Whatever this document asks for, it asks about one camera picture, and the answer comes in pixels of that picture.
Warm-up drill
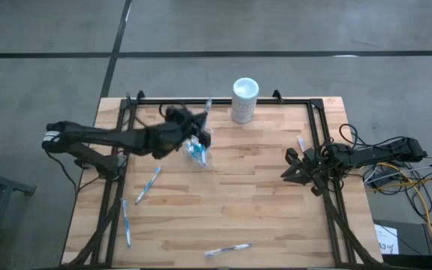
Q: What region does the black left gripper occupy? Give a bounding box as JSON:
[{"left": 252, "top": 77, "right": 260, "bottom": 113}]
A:
[{"left": 144, "top": 111, "right": 213, "bottom": 161}]

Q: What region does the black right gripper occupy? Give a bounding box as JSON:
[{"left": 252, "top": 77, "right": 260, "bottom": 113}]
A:
[{"left": 281, "top": 147, "right": 329, "bottom": 197}]

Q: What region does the clear acrylic organizer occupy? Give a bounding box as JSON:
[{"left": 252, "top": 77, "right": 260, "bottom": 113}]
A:
[{"left": 184, "top": 129, "right": 216, "bottom": 170}]

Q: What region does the purple white toothbrush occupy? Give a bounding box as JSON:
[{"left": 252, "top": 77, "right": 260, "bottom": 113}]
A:
[{"left": 203, "top": 242, "right": 254, "bottom": 259}]

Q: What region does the white wipes canister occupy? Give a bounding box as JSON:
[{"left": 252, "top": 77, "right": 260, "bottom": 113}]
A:
[{"left": 232, "top": 76, "right": 260, "bottom": 125}]

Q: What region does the white paper label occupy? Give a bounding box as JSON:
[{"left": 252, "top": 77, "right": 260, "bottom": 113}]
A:
[{"left": 373, "top": 223, "right": 400, "bottom": 256}]

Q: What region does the black box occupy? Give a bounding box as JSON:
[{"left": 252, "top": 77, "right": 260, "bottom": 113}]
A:
[{"left": 373, "top": 219, "right": 432, "bottom": 257}]

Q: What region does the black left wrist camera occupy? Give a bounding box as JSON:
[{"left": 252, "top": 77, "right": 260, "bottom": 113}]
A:
[{"left": 165, "top": 106, "right": 191, "bottom": 125}]

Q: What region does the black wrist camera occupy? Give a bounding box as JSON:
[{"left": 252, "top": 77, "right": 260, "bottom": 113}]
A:
[
  {"left": 327, "top": 143, "right": 352, "bottom": 161},
  {"left": 165, "top": 106, "right": 191, "bottom": 125}
]

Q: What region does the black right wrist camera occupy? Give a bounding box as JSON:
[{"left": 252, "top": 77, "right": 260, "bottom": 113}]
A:
[{"left": 327, "top": 143, "right": 352, "bottom": 161}]

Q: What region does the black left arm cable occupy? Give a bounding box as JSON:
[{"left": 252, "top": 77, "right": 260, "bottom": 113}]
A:
[{"left": 124, "top": 93, "right": 187, "bottom": 128}]

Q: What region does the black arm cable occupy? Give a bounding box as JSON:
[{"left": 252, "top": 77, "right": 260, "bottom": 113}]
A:
[
  {"left": 124, "top": 93, "right": 187, "bottom": 128},
  {"left": 313, "top": 122, "right": 408, "bottom": 181}
]

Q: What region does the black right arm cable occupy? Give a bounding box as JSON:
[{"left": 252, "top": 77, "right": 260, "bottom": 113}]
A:
[{"left": 313, "top": 122, "right": 408, "bottom": 181}]

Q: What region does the black aluminium table frame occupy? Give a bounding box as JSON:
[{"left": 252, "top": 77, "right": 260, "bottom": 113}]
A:
[{"left": 60, "top": 89, "right": 384, "bottom": 270}]

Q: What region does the black cable bundle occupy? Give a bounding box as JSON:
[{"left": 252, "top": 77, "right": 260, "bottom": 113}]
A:
[{"left": 361, "top": 151, "right": 432, "bottom": 198}]

